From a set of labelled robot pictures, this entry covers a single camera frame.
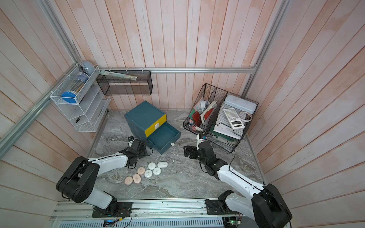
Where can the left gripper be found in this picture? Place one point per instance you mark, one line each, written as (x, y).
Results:
(144, 153)

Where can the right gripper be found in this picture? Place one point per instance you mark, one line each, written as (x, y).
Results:
(193, 156)

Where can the teal drawer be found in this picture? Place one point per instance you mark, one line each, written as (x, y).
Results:
(162, 138)

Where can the yellow top drawer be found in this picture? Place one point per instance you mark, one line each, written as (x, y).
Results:
(155, 125)

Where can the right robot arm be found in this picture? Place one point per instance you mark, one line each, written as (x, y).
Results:
(262, 203)

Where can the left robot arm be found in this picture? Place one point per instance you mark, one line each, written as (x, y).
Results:
(78, 181)

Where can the teal drawer cabinet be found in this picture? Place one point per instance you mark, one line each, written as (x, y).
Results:
(141, 117)

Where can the pink round earphone case middle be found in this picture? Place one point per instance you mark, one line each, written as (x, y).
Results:
(141, 171)

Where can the pink round earphone case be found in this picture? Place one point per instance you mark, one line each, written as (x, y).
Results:
(141, 171)
(128, 180)
(137, 178)

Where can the white round earphone case top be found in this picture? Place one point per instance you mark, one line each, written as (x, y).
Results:
(151, 166)

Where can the white round earphone case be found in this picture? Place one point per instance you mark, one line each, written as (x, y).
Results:
(151, 166)
(148, 173)
(157, 171)

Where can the white round earphone case left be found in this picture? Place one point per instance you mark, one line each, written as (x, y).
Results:
(148, 173)

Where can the white oval earphone case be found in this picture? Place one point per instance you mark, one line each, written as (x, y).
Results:
(162, 164)

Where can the pink round earphone case lower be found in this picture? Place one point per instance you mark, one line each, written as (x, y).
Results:
(137, 178)

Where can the white round earphone case right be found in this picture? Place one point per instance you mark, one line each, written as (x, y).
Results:
(157, 171)

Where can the pink round earphone case leftmost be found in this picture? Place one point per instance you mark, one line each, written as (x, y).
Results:
(128, 180)

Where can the white calculator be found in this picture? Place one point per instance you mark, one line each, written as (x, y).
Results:
(233, 118)

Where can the white pencil case box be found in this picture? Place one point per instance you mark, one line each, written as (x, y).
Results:
(241, 104)

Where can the ruler in mesh basket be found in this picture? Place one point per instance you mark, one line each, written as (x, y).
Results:
(115, 75)

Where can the blue capped clear tube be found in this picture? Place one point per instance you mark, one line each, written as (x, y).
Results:
(73, 90)

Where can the grey round disc on shelf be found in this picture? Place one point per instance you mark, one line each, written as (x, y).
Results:
(87, 67)

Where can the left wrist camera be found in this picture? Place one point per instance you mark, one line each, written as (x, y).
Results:
(130, 141)

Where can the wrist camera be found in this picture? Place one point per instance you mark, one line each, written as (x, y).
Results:
(130, 141)
(200, 139)

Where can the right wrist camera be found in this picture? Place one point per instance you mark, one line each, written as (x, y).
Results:
(200, 139)

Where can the black wire desk organizer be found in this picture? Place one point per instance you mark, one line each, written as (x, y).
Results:
(210, 92)

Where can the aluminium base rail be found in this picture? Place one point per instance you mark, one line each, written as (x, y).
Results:
(149, 213)

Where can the black mesh wall basket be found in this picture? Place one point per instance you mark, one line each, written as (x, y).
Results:
(143, 86)

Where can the white wire wall shelf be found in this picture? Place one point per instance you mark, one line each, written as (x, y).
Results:
(87, 113)

